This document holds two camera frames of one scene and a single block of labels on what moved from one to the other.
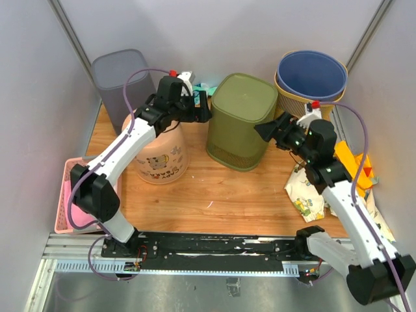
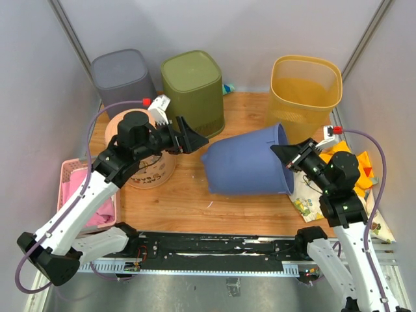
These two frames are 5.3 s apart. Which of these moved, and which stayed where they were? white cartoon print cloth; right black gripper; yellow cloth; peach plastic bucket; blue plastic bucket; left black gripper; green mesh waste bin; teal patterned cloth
Moved: blue plastic bucket; left black gripper; right black gripper; peach plastic bucket; green mesh waste bin; teal patterned cloth
Stayed: yellow cloth; white cartoon print cloth
